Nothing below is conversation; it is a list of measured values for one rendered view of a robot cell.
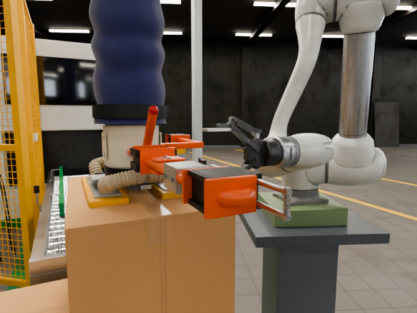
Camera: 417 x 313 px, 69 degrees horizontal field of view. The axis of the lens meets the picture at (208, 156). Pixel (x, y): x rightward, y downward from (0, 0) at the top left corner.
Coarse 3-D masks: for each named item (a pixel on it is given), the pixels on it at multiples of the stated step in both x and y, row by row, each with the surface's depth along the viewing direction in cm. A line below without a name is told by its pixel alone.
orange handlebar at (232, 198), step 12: (168, 144) 104; (180, 144) 106; (192, 144) 108; (132, 156) 82; (168, 156) 65; (156, 168) 60; (180, 180) 48; (228, 192) 37; (240, 192) 37; (252, 192) 38; (228, 204) 37; (240, 204) 37
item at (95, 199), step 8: (88, 184) 95; (96, 184) 92; (88, 192) 85; (96, 192) 83; (120, 192) 85; (88, 200) 78; (96, 200) 77; (104, 200) 78; (112, 200) 78; (120, 200) 79; (128, 200) 80
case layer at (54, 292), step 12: (24, 288) 112; (36, 288) 112; (48, 288) 112; (60, 288) 112; (0, 300) 105; (12, 300) 105; (24, 300) 105; (36, 300) 105; (48, 300) 105; (60, 300) 105; (0, 312) 98; (12, 312) 98; (24, 312) 98; (36, 312) 98; (48, 312) 98; (60, 312) 98
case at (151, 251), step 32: (128, 192) 92; (96, 224) 64; (128, 224) 67; (160, 224) 70; (192, 224) 73; (224, 224) 77; (96, 256) 65; (128, 256) 68; (160, 256) 71; (192, 256) 74; (224, 256) 78; (96, 288) 66; (128, 288) 69; (160, 288) 72; (192, 288) 75; (224, 288) 79
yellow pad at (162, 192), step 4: (152, 184) 95; (156, 184) 94; (160, 184) 93; (152, 188) 93; (156, 188) 90; (160, 188) 90; (164, 188) 88; (156, 192) 89; (160, 192) 86; (164, 192) 85; (168, 192) 85; (172, 192) 86; (160, 196) 86; (164, 196) 84; (168, 196) 85; (172, 196) 85; (176, 196) 86; (180, 196) 86
